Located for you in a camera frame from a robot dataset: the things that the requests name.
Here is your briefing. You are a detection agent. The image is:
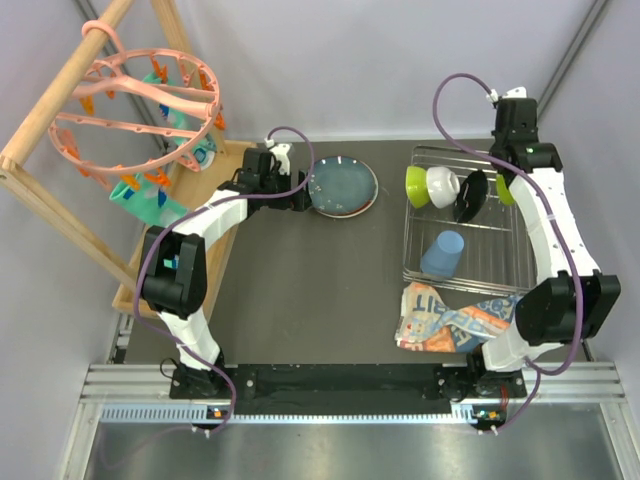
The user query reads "teal patterned sock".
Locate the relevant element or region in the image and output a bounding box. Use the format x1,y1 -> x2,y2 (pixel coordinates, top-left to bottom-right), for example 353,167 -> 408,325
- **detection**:
109,175 -> 189,227
143,72 -> 217,171

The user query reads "wire dish rack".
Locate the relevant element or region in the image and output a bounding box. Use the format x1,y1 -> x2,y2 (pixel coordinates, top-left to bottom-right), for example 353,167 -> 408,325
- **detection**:
403,146 -> 536,296

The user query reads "lime green plate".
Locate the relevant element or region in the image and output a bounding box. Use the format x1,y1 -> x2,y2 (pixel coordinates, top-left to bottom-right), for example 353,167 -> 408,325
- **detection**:
495,174 -> 515,206

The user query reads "printed dish towel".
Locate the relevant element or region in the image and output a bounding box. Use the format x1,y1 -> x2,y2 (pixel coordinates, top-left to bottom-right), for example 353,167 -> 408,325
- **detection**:
394,282 -> 521,353

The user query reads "aluminium frame rail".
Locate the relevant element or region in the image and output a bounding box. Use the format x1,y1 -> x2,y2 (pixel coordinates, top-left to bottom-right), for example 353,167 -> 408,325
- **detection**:
61,362 -> 639,479

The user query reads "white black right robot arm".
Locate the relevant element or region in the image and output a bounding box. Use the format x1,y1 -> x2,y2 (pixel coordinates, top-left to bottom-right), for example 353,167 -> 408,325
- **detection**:
466,96 -> 621,396

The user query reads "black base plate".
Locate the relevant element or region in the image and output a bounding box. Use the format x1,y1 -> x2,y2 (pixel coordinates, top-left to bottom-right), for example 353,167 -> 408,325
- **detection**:
169,362 -> 528,416

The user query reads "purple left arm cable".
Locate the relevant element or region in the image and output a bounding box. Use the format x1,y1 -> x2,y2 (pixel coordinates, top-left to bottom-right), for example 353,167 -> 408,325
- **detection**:
132,125 -> 316,436

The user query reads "white bowl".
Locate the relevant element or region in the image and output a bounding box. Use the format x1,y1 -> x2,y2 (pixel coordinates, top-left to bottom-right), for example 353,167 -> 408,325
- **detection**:
426,166 -> 460,209

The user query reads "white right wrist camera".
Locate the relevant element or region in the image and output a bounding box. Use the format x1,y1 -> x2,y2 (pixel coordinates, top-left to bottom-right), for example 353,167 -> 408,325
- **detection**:
486,86 -> 528,104

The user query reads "dark blue speckled plate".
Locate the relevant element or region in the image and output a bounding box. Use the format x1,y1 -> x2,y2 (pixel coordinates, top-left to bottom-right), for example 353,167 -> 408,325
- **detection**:
307,155 -> 378,197

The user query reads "wooden tray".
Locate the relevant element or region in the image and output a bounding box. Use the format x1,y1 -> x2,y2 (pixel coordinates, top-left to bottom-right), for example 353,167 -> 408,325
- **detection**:
111,139 -> 261,321

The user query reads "wooden drying stand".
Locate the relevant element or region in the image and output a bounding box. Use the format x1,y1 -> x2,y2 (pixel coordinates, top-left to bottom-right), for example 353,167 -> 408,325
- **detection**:
0,0 -> 227,298

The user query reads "light blue cup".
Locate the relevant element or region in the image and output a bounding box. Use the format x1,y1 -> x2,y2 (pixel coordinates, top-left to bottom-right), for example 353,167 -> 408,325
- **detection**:
420,230 -> 465,278

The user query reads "pink round clip hanger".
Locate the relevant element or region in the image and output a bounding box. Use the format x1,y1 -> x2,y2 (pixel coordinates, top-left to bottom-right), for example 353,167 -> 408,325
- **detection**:
48,20 -> 222,190

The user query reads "lime green bowl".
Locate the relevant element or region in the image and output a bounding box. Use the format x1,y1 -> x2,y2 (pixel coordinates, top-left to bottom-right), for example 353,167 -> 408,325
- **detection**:
405,166 -> 430,209

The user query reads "red teal floral plate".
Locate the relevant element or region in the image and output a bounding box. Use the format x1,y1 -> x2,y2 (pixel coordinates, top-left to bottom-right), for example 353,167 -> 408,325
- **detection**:
311,189 -> 378,219

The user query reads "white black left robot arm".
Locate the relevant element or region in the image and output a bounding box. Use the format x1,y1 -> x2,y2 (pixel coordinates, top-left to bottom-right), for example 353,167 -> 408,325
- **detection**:
139,140 -> 311,397

